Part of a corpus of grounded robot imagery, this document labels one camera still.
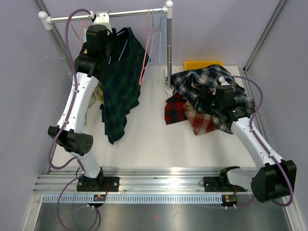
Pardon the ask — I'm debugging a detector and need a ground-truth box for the pastel floral skirt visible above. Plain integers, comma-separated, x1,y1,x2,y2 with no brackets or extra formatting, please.
78,21,105,109

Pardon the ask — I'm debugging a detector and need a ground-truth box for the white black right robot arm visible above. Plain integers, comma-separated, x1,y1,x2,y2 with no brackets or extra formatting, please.
198,85,297,203

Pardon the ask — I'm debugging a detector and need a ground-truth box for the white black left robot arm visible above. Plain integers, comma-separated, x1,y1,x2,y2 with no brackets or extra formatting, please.
48,25,118,192

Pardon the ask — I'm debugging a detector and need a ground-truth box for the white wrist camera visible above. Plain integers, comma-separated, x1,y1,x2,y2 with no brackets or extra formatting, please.
218,77,230,88
88,12,113,35

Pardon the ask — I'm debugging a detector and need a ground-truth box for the yellow plastic bin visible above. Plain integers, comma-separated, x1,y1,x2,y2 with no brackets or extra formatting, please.
184,61,223,70

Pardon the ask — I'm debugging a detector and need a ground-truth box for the slotted white cable duct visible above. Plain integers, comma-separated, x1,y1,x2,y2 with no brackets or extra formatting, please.
43,193,222,204

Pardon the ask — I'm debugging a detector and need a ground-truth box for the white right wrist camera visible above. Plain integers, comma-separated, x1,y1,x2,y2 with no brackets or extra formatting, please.
218,77,230,88

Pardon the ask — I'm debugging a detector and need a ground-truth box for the dark green plaid skirt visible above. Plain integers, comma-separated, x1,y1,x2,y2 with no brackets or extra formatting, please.
100,29,145,144

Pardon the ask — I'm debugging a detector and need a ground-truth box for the blue hanger of green skirt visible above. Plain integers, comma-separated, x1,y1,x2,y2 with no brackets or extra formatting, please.
107,9,130,65

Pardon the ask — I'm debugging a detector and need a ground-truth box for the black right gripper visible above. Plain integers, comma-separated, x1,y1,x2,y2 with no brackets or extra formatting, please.
191,88,223,118

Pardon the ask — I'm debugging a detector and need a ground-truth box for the aluminium rail frame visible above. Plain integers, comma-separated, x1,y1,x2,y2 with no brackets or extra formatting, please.
21,0,299,231

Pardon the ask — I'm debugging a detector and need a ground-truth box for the white metal clothes rack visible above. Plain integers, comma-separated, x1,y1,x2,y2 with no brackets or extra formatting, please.
35,0,176,97

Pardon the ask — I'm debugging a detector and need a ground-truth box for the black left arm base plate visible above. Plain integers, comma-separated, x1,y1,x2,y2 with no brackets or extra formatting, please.
77,176,120,192

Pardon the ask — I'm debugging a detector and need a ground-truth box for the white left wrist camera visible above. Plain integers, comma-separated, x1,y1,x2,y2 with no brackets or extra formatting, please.
88,12,113,35

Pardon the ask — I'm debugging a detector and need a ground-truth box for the navy white plaid skirt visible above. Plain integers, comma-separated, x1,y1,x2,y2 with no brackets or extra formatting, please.
172,64,256,134

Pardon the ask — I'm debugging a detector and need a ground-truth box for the rust beige plaid skirt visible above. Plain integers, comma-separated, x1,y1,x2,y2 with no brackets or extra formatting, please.
183,101,218,135

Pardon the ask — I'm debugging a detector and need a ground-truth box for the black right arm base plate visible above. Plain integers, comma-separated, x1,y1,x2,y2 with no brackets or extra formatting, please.
198,177,247,193

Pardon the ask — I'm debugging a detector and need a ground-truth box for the red navy plaid skirt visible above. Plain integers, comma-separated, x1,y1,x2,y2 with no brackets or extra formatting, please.
164,93,187,125

